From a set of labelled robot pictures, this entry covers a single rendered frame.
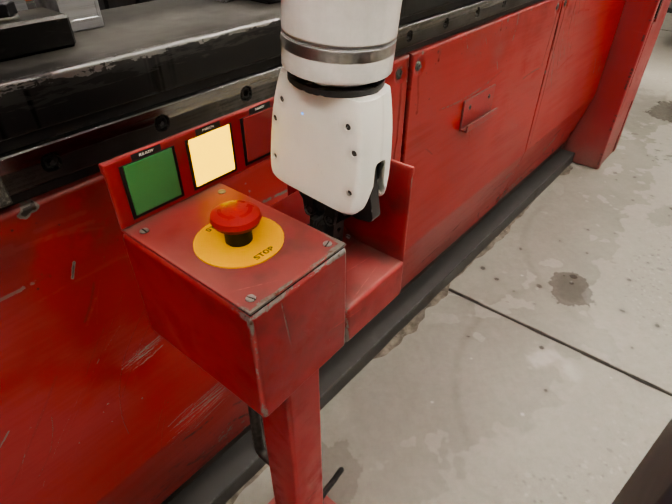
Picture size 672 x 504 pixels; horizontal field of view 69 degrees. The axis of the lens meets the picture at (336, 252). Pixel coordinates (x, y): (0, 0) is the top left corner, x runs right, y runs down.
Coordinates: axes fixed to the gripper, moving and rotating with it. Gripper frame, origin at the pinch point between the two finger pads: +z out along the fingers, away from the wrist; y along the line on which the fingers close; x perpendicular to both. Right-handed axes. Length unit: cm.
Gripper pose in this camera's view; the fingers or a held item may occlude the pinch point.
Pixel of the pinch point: (326, 231)
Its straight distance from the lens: 47.5
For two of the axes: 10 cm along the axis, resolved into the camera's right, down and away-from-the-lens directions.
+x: 6.4, -4.7, 6.1
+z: -0.6, 7.6, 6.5
